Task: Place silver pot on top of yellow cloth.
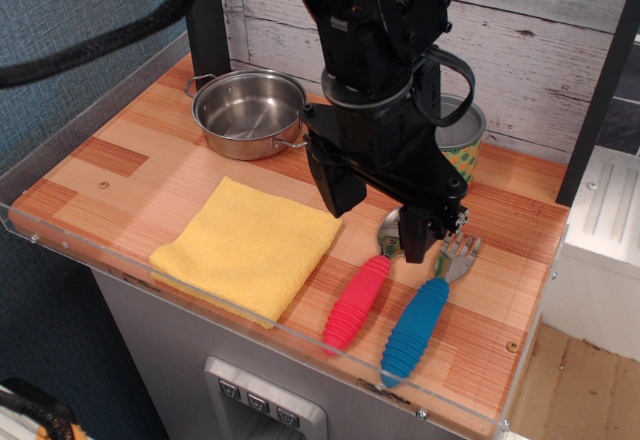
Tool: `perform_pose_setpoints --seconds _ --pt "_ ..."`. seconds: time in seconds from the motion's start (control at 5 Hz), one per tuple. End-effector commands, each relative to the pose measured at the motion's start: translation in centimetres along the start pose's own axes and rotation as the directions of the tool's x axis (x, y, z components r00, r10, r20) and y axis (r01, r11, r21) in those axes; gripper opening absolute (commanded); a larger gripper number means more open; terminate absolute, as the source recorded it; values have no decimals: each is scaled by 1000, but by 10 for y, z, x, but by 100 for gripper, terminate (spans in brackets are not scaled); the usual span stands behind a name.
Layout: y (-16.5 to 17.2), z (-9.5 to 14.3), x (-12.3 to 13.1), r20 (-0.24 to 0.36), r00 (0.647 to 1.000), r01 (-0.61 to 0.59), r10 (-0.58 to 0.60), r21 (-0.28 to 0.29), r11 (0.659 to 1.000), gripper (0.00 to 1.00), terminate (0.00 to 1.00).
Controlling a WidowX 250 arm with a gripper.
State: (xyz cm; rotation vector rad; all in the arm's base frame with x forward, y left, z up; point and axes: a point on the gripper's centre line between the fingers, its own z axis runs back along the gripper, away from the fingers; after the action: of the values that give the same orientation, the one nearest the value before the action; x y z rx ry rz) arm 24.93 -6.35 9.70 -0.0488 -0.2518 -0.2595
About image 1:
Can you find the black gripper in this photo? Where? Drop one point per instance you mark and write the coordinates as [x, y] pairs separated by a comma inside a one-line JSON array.
[[389, 144]]

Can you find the small stainless steel pot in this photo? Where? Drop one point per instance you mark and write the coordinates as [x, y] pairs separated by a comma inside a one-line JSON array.
[[250, 114]]

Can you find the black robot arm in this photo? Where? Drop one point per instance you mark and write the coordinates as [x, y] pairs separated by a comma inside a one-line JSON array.
[[381, 78]]

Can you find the green patterned toy can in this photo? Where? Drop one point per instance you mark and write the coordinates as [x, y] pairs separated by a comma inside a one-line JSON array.
[[461, 142]]

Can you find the yellow folded cloth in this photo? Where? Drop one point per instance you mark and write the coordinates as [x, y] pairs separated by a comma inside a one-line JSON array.
[[247, 252]]

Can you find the clear acrylic table guard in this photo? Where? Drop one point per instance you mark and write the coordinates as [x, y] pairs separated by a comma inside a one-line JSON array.
[[112, 187]]

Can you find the white toy sink unit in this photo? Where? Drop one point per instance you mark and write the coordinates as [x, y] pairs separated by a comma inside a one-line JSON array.
[[593, 291]]

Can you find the silver dispenser button panel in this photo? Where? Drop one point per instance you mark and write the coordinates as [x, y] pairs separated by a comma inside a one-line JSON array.
[[249, 407]]

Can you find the grey toy fridge cabinet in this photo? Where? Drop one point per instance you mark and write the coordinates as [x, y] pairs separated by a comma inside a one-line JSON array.
[[169, 340]]

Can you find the orange cloth at corner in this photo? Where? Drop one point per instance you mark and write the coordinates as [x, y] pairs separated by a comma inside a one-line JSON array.
[[24, 419]]

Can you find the spoon with red handle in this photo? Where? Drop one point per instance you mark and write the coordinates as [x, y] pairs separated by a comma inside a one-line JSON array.
[[351, 310]]

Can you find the fork with blue handle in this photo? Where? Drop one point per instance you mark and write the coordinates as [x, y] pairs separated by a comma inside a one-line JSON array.
[[410, 337]]

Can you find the black right upright post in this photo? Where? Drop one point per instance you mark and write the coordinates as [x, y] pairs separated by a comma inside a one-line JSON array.
[[603, 93]]

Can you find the black upright post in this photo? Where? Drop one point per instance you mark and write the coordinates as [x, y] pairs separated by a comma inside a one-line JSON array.
[[603, 93], [207, 38]]

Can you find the black left upright post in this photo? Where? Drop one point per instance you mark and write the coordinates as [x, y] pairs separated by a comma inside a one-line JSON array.
[[207, 38]]

